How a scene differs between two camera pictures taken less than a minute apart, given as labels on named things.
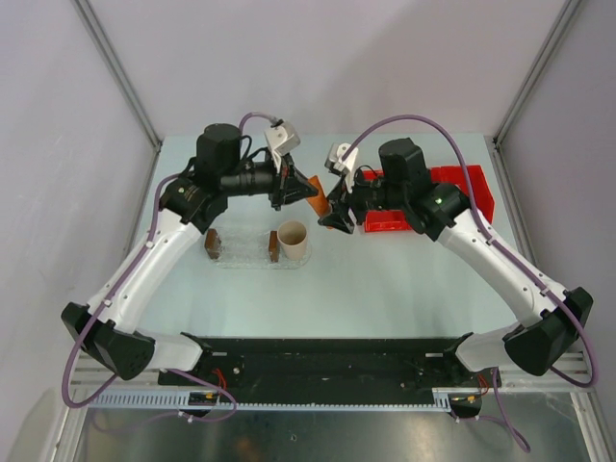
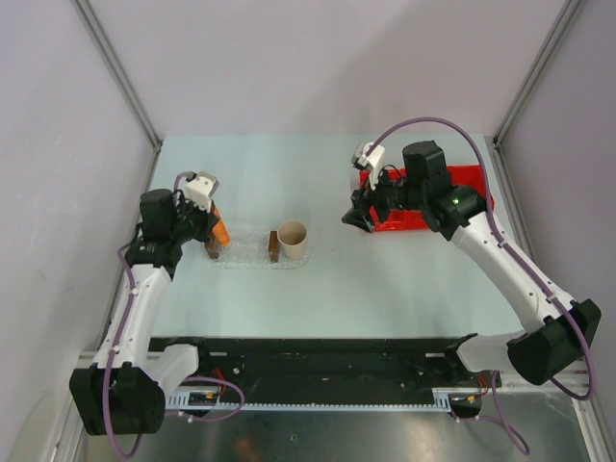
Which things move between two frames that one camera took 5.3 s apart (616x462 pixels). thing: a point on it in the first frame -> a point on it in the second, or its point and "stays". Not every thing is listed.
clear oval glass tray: (248, 248) stays
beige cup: (293, 240) stays
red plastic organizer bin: (484, 198) stays
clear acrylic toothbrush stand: (243, 245) stays
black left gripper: (292, 186) -> (208, 220)
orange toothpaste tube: (320, 202) -> (220, 232)
